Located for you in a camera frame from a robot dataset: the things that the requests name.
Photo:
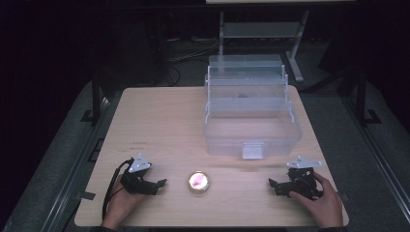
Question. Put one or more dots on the person's right hand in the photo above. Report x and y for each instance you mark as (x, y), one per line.
(327, 206)

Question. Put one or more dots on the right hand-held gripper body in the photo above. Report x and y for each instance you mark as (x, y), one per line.
(303, 180)

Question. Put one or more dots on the clear plastic tiered storage box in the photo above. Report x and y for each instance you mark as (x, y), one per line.
(251, 129)

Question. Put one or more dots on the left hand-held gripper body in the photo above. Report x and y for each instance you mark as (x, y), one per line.
(135, 183)

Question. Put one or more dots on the small round jar pink lid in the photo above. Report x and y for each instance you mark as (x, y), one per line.
(198, 182)

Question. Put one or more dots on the grey tape strip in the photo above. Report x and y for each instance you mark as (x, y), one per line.
(86, 195)

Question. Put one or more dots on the black frame post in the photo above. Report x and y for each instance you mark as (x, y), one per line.
(362, 96)
(96, 96)

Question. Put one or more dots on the grey metal stand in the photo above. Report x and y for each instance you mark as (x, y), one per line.
(261, 29)

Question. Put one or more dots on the aluminium rail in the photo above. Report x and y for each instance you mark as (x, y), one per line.
(74, 180)
(380, 161)

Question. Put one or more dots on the person's left hand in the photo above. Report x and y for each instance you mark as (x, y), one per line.
(121, 203)

